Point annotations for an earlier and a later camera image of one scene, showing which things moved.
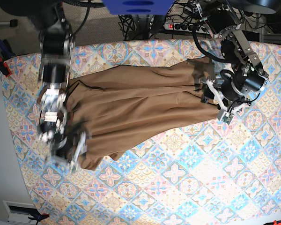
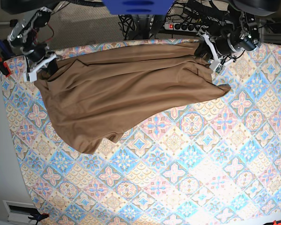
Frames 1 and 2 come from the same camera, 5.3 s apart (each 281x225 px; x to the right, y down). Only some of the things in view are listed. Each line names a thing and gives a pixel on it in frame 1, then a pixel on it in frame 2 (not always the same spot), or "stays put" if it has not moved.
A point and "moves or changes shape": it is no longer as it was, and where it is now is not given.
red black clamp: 3,65 stays put
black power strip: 200,29 stays put
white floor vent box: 19,212 stays put
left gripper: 67,153 → 30,75
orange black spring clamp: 39,217 stays put
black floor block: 13,23 stays put
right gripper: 226,115 → 216,65
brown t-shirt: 122,107 moves or changes shape
